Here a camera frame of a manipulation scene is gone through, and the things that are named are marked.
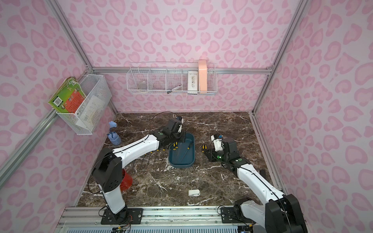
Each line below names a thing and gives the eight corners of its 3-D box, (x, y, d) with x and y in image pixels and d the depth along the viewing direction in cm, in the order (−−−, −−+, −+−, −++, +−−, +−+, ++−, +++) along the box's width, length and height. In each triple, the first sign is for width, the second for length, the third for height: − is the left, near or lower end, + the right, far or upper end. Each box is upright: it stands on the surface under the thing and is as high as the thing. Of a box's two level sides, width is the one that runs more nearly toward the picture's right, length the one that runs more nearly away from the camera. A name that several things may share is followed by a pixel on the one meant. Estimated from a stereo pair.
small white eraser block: (188, 196, 81) (188, 194, 79) (188, 191, 83) (188, 189, 80) (200, 196, 81) (200, 194, 79) (199, 191, 83) (200, 189, 80)
